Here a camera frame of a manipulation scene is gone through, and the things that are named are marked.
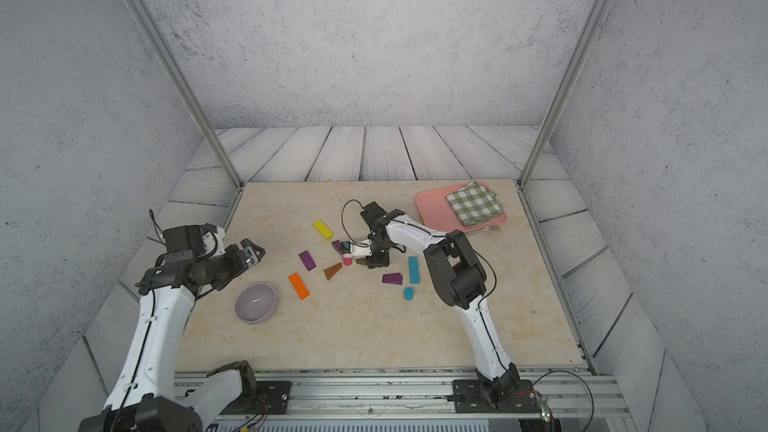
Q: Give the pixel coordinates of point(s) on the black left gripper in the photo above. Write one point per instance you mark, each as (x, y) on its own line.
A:
(240, 263)

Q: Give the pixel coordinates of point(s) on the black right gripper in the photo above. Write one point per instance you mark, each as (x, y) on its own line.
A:
(377, 261)

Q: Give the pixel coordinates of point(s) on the purple triangular block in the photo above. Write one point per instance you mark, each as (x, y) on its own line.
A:
(392, 278)
(337, 246)

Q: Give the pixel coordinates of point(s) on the teal rectangular block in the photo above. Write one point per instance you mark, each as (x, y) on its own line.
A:
(414, 270)

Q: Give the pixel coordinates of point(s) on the orange rectangular block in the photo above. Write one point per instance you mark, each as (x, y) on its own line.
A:
(299, 286)

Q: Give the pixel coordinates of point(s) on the teal cylinder block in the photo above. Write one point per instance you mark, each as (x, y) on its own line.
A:
(408, 293)

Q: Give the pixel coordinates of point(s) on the reddish brown wooden wedge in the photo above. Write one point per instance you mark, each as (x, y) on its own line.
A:
(331, 271)

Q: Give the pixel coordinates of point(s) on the purple rectangular block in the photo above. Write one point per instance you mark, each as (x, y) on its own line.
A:
(307, 260)

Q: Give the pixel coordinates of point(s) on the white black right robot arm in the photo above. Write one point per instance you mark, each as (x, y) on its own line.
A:
(458, 278)

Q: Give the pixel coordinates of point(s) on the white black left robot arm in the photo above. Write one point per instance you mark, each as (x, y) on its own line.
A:
(196, 262)

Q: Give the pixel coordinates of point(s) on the lilac ceramic bowl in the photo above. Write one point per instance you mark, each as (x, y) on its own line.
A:
(256, 304)

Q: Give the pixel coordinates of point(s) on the long yellow block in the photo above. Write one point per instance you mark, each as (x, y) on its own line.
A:
(323, 229)

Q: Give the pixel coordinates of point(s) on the pink plastic tray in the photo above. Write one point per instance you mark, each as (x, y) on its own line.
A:
(436, 213)

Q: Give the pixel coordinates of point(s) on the green white checkered cloth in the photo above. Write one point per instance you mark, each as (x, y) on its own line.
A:
(474, 204)

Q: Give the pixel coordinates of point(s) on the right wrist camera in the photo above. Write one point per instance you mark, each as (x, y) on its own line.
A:
(360, 250)

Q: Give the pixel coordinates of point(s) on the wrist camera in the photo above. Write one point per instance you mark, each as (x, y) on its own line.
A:
(360, 250)
(208, 241)

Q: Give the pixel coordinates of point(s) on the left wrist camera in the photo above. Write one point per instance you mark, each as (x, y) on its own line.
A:
(208, 241)

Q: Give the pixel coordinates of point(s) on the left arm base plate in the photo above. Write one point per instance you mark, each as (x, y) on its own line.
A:
(264, 397)

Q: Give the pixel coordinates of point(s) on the aluminium front rail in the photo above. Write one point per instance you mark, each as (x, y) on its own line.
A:
(561, 400)

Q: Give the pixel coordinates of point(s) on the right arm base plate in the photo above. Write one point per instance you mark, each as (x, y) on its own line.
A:
(480, 396)

